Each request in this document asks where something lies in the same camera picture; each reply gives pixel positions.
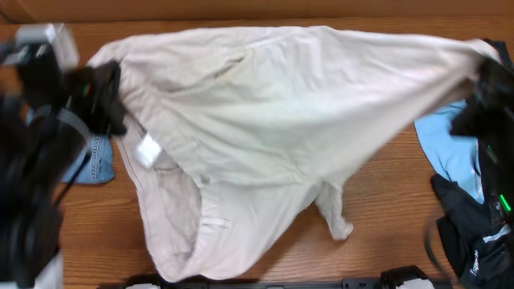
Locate beige cotton shorts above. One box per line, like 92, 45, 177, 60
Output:
90, 26, 498, 283

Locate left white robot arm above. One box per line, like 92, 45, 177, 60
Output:
1, 42, 127, 288

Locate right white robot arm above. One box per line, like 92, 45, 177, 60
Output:
450, 59, 513, 224

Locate light blue shirt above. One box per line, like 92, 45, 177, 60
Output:
414, 100, 484, 204

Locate folded light blue jeans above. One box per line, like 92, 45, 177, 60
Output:
23, 108, 116, 185

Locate dark navy garment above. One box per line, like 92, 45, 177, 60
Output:
430, 41, 513, 289

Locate black aluminium frame rail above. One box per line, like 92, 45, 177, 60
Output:
116, 265, 454, 289

